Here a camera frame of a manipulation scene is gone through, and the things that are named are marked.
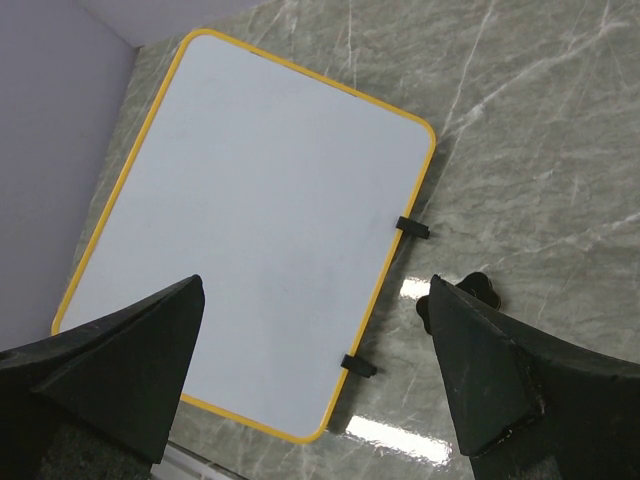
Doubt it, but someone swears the black whiteboard clip upper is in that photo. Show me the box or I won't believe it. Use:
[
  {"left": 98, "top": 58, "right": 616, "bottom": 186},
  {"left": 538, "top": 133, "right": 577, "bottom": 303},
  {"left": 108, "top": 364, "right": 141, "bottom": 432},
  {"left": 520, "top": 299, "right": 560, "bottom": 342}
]
[{"left": 396, "top": 216, "right": 430, "bottom": 240}]

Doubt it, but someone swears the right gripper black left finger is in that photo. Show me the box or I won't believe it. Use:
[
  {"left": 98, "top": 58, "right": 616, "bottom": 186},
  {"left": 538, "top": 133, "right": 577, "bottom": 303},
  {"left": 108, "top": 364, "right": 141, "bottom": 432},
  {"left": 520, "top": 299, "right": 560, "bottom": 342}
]
[{"left": 1, "top": 275, "right": 204, "bottom": 479}]

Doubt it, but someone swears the yellow framed whiteboard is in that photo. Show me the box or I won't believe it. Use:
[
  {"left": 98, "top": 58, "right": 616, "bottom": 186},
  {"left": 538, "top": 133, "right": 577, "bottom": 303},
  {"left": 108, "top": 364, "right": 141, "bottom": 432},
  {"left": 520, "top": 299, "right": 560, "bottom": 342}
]
[{"left": 51, "top": 29, "right": 436, "bottom": 443}]

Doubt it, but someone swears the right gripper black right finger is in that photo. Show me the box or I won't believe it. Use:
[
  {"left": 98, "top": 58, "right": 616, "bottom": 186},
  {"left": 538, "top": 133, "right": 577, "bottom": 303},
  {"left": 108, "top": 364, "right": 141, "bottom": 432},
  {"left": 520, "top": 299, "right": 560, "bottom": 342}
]
[{"left": 429, "top": 276, "right": 639, "bottom": 479}]

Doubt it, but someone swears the yellow whiteboard eraser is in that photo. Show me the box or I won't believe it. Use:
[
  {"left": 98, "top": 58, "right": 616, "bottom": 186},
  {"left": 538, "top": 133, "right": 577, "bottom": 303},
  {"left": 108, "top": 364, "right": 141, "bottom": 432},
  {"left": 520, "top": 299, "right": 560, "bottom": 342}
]
[{"left": 416, "top": 272, "right": 502, "bottom": 334}]

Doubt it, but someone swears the black whiteboard clip lower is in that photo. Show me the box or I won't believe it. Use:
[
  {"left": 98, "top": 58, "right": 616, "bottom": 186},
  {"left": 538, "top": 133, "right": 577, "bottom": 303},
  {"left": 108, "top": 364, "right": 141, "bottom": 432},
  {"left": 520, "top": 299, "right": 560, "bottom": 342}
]
[{"left": 341, "top": 354, "right": 378, "bottom": 378}]

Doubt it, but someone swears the black whiteboard clip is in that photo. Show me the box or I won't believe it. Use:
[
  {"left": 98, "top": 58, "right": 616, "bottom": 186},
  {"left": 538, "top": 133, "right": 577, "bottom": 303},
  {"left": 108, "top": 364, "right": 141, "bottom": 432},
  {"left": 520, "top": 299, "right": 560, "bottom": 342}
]
[
  {"left": 341, "top": 354, "right": 378, "bottom": 378},
  {"left": 396, "top": 216, "right": 430, "bottom": 240}
]

